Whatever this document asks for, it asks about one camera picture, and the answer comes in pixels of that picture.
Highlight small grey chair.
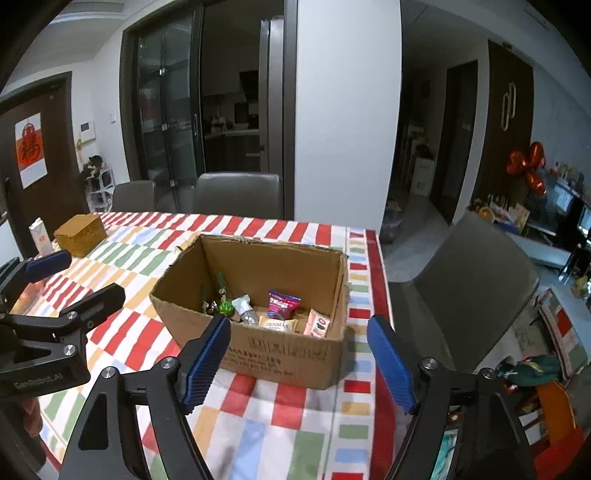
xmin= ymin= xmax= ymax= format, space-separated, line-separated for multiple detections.
xmin=112 ymin=181 xmax=157 ymax=214

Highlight dark door with white handle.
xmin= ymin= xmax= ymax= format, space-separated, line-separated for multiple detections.
xmin=478 ymin=39 xmax=535 ymax=217

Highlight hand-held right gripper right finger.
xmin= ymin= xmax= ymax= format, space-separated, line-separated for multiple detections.
xmin=367 ymin=314 xmax=539 ymax=480

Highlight white cardboard box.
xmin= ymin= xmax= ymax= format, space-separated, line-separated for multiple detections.
xmin=412 ymin=157 xmax=435 ymax=197

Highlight silver snack packet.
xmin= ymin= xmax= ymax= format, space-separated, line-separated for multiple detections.
xmin=232 ymin=295 xmax=262 ymax=325

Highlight green clothing pile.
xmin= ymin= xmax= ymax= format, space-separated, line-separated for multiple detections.
xmin=496 ymin=354 xmax=561 ymax=386

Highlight glass sliding door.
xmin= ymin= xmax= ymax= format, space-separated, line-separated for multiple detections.
xmin=120 ymin=0 xmax=298 ymax=217

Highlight brown cardboard box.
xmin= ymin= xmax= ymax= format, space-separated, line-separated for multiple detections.
xmin=150 ymin=234 xmax=349 ymax=391

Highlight patterned cushion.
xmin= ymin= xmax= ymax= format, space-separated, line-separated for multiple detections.
xmin=538 ymin=288 xmax=591 ymax=379

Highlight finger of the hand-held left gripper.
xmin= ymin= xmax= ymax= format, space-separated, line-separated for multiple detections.
xmin=0 ymin=250 xmax=73 ymax=315
xmin=0 ymin=282 xmax=126 ymax=330

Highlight red foil balloons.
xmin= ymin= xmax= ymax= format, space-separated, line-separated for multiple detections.
xmin=506 ymin=141 xmax=547 ymax=195

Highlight white carton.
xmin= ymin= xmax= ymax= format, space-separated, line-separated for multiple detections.
xmin=28 ymin=218 xmax=55 ymax=257

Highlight red and blue snack packet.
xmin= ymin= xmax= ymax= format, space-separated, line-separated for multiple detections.
xmin=268 ymin=290 xmax=302 ymax=320

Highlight large grey chair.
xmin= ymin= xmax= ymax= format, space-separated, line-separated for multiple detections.
xmin=406 ymin=212 xmax=541 ymax=384

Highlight wide grey chair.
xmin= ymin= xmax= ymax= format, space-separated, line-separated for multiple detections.
xmin=193 ymin=172 xmax=283 ymax=217

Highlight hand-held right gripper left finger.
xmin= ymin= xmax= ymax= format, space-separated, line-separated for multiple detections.
xmin=59 ymin=314 xmax=232 ymax=480

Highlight brown wooden door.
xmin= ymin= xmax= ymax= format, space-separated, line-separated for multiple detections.
xmin=0 ymin=71 xmax=88 ymax=259

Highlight person's left hand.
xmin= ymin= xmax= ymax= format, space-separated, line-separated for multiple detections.
xmin=21 ymin=398 xmax=47 ymax=462

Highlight computer monitor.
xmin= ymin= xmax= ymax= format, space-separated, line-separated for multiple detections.
xmin=545 ymin=178 xmax=591 ymax=250

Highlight red and white door poster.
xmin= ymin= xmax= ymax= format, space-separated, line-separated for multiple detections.
xmin=15 ymin=112 xmax=48 ymax=188

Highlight pink snack packet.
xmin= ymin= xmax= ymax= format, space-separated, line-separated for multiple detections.
xmin=303 ymin=308 xmax=332 ymax=337

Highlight cream snack packet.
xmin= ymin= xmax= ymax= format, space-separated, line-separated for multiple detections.
xmin=259 ymin=315 xmax=298 ymax=334

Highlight white shelf rack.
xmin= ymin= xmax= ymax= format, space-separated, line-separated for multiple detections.
xmin=85 ymin=166 xmax=115 ymax=213

